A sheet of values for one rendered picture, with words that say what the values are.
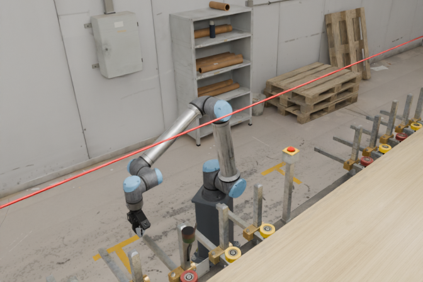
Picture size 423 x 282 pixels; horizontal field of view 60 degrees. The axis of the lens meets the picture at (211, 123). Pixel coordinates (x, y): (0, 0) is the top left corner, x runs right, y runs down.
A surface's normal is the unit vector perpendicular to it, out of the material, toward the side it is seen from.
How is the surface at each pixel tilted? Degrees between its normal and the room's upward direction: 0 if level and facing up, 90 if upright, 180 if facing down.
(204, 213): 90
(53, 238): 0
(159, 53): 90
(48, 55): 90
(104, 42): 90
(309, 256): 0
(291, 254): 0
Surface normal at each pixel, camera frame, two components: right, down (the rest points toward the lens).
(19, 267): -0.04, -0.89
